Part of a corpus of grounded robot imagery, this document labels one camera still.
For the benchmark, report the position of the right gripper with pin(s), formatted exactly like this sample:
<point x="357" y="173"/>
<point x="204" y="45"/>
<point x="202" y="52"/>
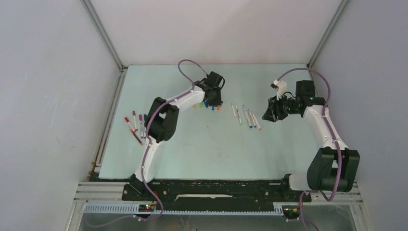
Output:
<point x="274" y="110"/>

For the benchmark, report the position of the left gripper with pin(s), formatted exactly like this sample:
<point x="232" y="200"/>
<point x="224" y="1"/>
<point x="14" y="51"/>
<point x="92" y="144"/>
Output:
<point x="217" y="102"/>

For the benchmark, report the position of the orange cap marker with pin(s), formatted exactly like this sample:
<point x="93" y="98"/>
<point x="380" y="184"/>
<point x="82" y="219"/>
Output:
<point x="256" y="121"/>

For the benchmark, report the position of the large blue marker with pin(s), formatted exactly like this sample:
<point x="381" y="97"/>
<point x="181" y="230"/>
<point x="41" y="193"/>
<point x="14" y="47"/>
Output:
<point x="247" y="117"/>

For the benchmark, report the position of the light green pen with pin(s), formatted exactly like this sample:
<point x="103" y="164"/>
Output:
<point x="238" y="114"/>

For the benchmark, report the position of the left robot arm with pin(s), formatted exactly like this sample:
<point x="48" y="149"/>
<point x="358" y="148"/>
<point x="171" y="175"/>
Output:
<point x="162" y="121"/>

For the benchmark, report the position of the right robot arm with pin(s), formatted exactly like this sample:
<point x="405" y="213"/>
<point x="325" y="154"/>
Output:
<point x="334" y="166"/>

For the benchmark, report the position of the purple pen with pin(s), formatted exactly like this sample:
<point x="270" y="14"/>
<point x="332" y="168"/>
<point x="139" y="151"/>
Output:
<point x="141" y="126"/>

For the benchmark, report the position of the maroon pen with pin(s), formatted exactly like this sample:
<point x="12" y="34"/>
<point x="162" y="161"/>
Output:
<point x="135" y="121"/>

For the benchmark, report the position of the red pen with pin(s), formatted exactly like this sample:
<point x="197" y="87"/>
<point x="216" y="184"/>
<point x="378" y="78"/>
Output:
<point x="133" y="131"/>

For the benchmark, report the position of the right controller board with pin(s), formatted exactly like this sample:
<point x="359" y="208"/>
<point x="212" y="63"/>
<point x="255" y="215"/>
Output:
<point x="291" y="211"/>

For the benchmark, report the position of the controller board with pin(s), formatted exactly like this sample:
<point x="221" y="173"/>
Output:
<point x="146" y="208"/>
<point x="291" y="211"/>

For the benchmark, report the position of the left controller board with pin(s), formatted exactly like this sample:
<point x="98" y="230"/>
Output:
<point x="146" y="208"/>

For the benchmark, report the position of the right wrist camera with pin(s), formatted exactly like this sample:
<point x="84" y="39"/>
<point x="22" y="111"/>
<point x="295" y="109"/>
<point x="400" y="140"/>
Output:
<point x="280" y="87"/>

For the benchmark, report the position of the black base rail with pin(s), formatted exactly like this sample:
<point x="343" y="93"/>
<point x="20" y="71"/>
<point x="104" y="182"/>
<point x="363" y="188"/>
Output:
<point x="216" y="195"/>

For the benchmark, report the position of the white cable duct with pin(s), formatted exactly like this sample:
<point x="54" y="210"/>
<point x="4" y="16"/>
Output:
<point x="136" y="209"/>

